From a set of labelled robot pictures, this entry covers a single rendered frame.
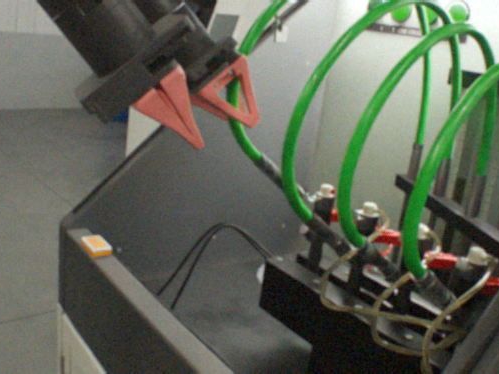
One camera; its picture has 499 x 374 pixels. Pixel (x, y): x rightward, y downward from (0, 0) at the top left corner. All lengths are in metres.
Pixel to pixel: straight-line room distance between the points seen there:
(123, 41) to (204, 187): 0.64
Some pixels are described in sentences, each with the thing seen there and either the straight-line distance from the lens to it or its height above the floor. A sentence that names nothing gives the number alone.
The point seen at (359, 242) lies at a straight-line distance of 0.56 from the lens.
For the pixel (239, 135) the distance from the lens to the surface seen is 0.62.
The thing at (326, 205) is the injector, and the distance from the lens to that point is 0.74.
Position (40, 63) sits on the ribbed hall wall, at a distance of 7.44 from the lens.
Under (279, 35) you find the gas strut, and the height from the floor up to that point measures 1.30.
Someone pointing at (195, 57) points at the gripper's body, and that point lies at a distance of 0.58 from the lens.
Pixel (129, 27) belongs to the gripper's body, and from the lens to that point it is 0.40.
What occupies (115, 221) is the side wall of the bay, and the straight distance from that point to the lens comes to 0.94.
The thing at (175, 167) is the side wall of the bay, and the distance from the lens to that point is 0.96.
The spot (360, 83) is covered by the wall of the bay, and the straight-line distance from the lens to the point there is 1.08.
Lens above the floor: 1.30
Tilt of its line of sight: 14 degrees down
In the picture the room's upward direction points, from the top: 8 degrees clockwise
